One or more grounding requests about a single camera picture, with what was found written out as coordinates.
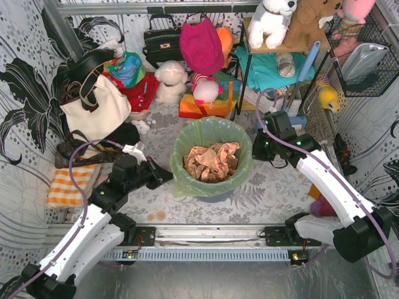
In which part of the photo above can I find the colourful sock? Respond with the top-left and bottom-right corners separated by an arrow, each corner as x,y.
308,184 -> 337,217

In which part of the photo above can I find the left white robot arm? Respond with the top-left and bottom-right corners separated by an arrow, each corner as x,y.
21,154 -> 173,298

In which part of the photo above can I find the pink plush pig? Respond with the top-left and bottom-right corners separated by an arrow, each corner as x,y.
191,72 -> 224,105

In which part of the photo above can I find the rainbow striped bag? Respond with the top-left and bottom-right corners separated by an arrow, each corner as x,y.
178,72 -> 242,119

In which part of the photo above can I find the teal folded cloth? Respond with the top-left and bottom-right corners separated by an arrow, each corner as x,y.
246,53 -> 306,91

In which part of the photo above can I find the blue plastic trash bin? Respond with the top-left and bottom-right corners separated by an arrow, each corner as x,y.
193,184 -> 236,204

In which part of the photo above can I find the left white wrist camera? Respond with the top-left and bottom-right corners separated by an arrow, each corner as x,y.
122,141 -> 147,164

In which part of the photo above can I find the colourful scarf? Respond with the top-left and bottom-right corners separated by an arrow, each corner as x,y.
102,52 -> 146,88

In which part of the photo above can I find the white plush dog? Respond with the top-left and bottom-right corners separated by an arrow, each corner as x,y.
248,0 -> 297,49

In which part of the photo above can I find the cream canvas tote bag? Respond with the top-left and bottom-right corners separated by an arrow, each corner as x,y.
60,75 -> 131,140

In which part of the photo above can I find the green plastic trash bag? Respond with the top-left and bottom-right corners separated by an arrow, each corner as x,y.
170,116 -> 252,197

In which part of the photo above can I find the silver foil pouch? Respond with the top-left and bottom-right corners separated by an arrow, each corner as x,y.
341,43 -> 389,81

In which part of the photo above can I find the magenta hanging cloth bag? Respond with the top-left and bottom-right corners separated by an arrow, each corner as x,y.
180,17 -> 224,75

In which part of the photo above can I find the black curved hat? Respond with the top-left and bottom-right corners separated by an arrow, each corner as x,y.
67,49 -> 115,83

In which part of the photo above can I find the white plush lamb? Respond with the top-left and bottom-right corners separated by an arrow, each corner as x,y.
155,60 -> 188,105

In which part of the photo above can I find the brown leather bag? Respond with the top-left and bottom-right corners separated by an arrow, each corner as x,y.
55,130 -> 121,169

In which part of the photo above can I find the metal base rail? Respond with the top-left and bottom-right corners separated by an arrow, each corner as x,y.
57,222 -> 312,262

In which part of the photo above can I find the orange plush toy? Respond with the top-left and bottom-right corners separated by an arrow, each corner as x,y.
216,27 -> 233,65

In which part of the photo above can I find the red folded cloth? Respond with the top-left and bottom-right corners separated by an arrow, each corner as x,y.
120,73 -> 160,113

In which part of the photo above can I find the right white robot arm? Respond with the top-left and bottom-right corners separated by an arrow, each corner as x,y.
256,111 -> 393,263

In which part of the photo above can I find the pink plush toy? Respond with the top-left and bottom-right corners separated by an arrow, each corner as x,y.
331,0 -> 375,40

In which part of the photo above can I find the crumpled brown paper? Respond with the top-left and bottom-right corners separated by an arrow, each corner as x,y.
183,142 -> 241,183

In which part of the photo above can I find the black leather handbag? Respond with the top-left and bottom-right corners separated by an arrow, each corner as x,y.
142,14 -> 184,69

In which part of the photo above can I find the yellow plush duck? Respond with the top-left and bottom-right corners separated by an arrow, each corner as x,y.
315,76 -> 339,113

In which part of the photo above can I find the black wire basket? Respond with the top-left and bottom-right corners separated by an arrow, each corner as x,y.
327,15 -> 398,97

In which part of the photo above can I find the brown plush bear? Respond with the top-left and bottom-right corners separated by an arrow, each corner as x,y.
284,0 -> 342,47

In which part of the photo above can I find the orange checked towel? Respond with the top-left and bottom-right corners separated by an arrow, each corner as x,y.
47,165 -> 101,209

